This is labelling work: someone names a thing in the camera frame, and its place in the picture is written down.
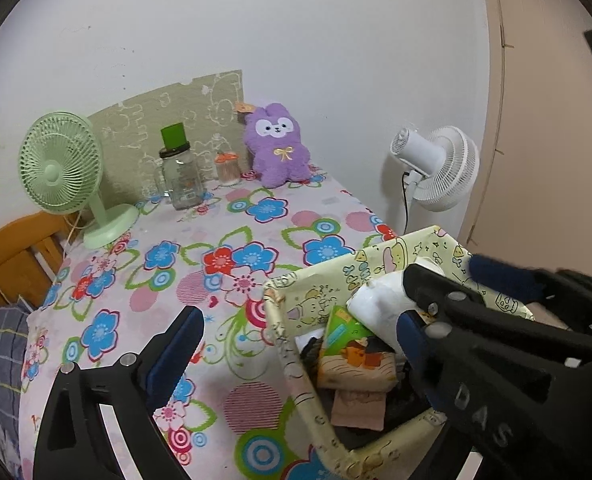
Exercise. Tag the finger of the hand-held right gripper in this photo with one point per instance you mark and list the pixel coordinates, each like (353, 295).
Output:
(436, 290)
(501, 275)

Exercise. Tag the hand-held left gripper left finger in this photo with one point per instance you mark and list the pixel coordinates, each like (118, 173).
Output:
(176, 355)

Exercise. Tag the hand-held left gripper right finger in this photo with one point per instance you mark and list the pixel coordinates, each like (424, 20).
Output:
(411, 350)

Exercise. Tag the white plastic bag pack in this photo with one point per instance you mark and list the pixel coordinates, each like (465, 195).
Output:
(376, 305)

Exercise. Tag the green tissue pack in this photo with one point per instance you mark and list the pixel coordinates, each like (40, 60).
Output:
(343, 332)

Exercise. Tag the pink cartoon tissue pack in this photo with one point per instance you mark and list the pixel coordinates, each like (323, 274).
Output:
(358, 407)

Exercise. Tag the yellow cartoon print box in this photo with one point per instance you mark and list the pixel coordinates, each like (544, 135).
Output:
(316, 295)

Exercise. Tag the floral tablecloth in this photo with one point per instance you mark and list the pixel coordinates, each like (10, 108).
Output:
(126, 310)

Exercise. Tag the grey cloth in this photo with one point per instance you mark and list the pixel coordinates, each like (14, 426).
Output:
(308, 347)

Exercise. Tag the white standing fan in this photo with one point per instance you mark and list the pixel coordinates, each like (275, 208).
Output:
(446, 170)

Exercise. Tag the glass jar green lid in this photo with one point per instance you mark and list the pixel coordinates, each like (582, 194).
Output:
(183, 185)

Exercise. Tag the beige door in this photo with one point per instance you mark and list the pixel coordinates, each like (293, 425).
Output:
(551, 110)

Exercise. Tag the blue plaid cloth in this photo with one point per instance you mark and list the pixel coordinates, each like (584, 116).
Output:
(1, 355)

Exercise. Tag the small toothpick jar orange lid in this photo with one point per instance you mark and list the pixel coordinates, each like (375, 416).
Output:
(226, 172)

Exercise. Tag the wooden chair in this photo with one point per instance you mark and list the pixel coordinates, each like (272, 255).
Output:
(11, 260)

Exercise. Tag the purple plush rabbit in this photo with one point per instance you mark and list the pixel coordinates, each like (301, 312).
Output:
(276, 160)

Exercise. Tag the green desk fan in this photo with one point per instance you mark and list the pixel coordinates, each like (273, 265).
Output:
(56, 170)

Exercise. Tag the green bear print board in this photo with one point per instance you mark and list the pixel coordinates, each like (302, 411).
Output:
(126, 125)

